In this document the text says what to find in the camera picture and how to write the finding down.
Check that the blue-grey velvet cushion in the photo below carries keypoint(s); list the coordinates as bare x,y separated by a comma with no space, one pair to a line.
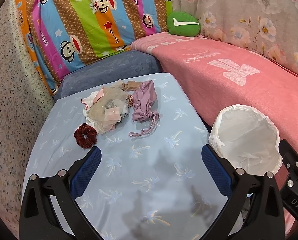
124,65

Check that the dark red velvet scrunchie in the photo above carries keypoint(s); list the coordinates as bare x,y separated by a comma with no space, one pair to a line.
85,136

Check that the grey floral bed cover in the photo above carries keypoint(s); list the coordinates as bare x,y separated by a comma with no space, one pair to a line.
267,27

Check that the striped monkey cartoon pillow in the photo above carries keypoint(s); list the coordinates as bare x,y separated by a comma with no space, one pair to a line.
65,35

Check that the purple drawstring fabric pouch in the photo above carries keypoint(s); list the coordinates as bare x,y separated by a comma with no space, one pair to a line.
143,99

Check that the light blue palm-print cloth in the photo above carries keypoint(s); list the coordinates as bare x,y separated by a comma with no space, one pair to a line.
154,186

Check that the white bag lined trash bin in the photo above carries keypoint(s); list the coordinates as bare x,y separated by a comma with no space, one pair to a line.
248,139

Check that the white cloth piece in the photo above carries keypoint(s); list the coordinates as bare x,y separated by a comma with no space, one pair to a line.
89,101

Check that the pink patterned scrunchie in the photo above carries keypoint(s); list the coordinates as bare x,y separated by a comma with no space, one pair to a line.
129,100

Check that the tan nylon stocking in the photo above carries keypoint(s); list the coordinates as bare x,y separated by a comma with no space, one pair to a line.
130,86

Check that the green round plush cushion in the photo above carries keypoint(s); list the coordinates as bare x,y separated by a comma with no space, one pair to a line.
183,24

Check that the beige sheer tulle fabric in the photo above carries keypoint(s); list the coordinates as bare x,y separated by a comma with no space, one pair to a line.
109,110

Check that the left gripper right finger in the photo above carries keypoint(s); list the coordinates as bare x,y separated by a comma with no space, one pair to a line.
265,219

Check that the pink towel blanket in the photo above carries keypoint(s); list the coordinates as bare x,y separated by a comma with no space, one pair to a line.
216,75

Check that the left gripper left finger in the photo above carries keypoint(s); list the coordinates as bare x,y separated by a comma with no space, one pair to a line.
86,171

